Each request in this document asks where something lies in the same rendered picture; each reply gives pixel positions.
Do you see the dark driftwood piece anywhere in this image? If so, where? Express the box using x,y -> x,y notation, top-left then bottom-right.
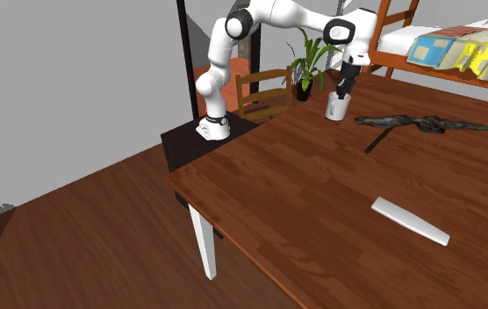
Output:
354,114 -> 488,134

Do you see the white mug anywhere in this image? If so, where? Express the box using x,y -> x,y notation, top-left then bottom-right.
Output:
324,91 -> 352,122

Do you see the green potted plant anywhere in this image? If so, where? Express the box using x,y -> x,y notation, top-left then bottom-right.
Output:
290,27 -> 342,103

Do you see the dark green stick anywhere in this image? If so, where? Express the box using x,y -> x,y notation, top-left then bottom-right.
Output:
364,126 -> 398,155

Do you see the white flat remote control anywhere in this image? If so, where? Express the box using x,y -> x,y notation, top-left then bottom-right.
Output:
370,197 -> 451,248

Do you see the black door frame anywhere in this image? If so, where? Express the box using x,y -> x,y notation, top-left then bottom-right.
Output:
176,0 -> 200,121

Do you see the wooden chair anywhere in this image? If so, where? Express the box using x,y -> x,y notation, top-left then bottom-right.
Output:
234,64 -> 294,123

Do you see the wooden table with white legs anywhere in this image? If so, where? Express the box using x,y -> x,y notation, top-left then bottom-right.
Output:
164,70 -> 488,309

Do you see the wooden bunk bed with quilt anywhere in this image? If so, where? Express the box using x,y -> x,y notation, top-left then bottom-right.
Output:
362,0 -> 488,96

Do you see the black robot stand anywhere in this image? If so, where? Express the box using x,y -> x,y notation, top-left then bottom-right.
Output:
160,111 -> 261,240

